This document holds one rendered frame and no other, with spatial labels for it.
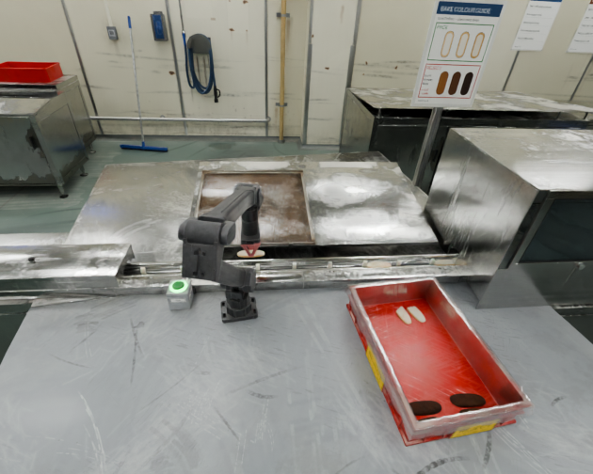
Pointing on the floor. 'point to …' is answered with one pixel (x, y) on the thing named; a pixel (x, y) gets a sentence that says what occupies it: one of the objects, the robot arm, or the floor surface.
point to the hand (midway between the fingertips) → (250, 251)
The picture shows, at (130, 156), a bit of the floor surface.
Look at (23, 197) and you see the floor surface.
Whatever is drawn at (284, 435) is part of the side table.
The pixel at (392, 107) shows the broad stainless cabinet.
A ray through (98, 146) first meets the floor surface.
